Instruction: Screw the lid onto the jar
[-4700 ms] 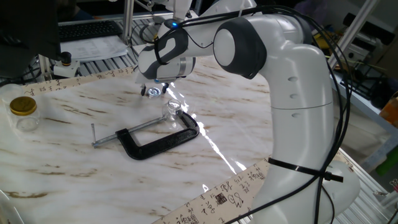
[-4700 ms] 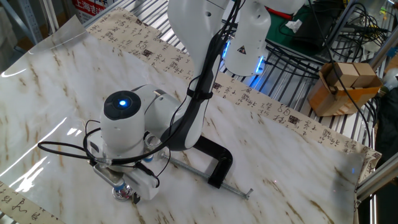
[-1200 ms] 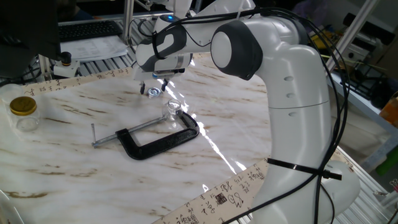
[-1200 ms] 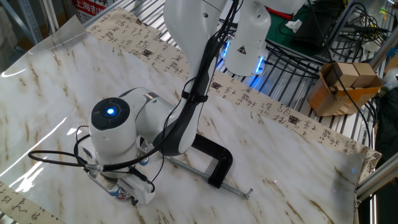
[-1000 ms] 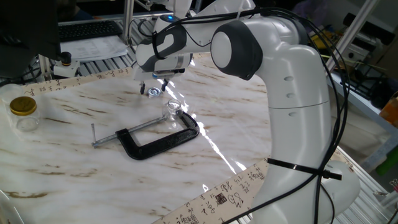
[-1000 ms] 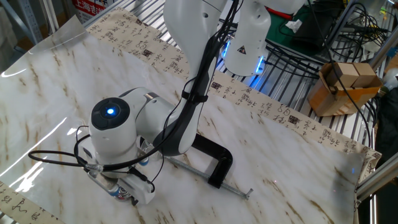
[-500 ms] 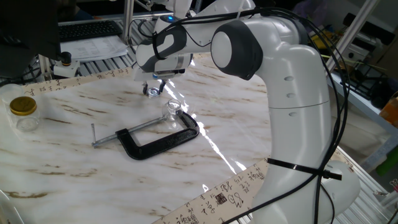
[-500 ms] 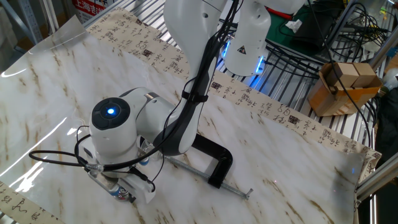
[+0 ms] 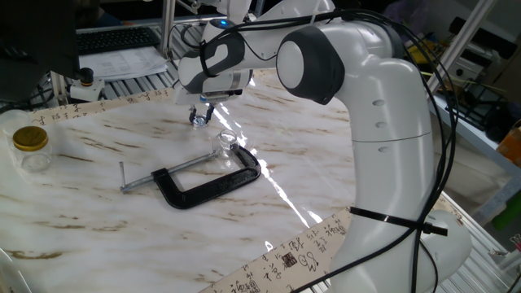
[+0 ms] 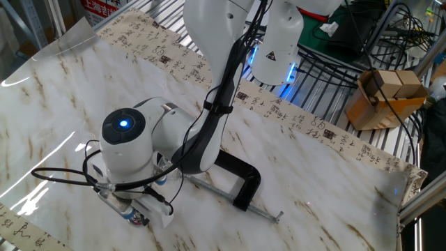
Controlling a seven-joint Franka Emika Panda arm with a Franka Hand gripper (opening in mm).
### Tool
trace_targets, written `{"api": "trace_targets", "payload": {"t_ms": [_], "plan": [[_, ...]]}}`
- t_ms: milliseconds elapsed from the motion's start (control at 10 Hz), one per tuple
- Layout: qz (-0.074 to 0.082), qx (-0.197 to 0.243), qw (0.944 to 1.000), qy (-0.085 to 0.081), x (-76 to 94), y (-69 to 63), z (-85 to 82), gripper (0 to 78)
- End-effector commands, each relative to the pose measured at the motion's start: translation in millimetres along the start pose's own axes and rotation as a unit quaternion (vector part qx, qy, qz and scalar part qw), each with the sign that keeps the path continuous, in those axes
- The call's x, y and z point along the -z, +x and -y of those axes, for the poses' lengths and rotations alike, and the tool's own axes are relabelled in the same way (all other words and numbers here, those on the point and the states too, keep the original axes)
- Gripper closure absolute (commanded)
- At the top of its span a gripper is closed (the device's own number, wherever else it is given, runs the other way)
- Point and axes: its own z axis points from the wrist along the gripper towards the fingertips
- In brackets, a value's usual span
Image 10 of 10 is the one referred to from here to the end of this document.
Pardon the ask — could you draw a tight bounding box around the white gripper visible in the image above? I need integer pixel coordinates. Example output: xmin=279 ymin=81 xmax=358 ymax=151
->
xmin=86 ymin=152 xmax=175 ymax=229

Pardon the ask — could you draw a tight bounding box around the black C-clamp with steel screw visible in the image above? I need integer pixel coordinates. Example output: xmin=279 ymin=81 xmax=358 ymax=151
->
xmin=180 ymin=149 xmax=285 ymax=225

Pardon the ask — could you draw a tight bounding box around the marble pattern plastic sheet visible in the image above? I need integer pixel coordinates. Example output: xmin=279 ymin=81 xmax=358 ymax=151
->
xmin=0 ymin=16 xmax=409 ymax=251

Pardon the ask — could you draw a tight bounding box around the beige calligraphy print paper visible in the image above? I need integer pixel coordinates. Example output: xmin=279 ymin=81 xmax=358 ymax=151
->
xmin=0 ymin=7 xmax=429 ymax=251

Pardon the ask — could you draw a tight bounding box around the red and white sign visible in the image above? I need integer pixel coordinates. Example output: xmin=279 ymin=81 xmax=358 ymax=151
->
xmin=80 ymin=0 xmax=121 ymax=19

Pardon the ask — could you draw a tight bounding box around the grey steel shelf upright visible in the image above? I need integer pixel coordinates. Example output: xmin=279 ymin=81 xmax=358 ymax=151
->
xmin=19 ymin=0 xmax=48 ymax=50

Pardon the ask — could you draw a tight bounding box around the open brown cardboard box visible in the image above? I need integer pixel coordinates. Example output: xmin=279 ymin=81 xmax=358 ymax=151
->
xmin=344 ymin=68 xmax=429 ymax=132

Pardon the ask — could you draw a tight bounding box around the green mat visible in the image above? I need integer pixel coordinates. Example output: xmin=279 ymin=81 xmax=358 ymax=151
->
xmin=298 ymin=6 xmax=353 ymax=63

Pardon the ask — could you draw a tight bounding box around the white crumpled paper scrap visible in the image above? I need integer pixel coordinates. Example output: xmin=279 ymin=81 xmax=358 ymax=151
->
xmin=319 ymin=21 xmax=340 ymax=38

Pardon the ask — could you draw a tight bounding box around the black device on green mat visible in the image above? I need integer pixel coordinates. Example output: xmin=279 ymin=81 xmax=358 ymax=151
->
xmin=325 ymin=6 xmax=376 ymax=60

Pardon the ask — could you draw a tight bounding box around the small brown cardboard box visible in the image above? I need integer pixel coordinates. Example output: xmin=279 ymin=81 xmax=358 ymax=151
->
xmin=364 ymin=70 xmax=403 ymax=99
xmin=395 ymin=69 xmax=424 ymax=98

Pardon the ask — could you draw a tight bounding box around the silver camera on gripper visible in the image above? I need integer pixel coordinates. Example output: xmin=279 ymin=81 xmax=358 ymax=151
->
xmin=96 ymin=188 xmax=136 ymax=220

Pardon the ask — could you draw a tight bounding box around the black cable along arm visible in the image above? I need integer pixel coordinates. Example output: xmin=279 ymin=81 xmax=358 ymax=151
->
xmin=30 ymin=0 xmax=276 ymax=217

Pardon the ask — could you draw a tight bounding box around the aluminium frame profile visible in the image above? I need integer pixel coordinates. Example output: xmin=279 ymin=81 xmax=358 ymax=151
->
xmin=413 ymin=33 xmax=446 ymax=79
xmin=399 ymin=176 xmax=446 ymax=227

